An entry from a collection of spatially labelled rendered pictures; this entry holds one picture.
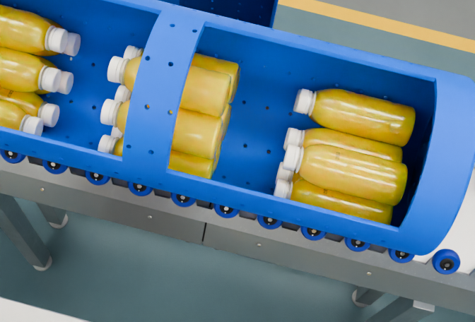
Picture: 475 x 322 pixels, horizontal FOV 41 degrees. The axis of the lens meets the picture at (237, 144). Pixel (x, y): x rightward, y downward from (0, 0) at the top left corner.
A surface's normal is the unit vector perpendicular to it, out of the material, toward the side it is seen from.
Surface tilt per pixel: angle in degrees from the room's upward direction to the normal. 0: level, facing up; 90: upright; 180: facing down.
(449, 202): 46
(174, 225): 70
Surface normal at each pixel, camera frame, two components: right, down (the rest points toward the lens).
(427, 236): -0.20, 0.69
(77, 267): 0.08, -0.43
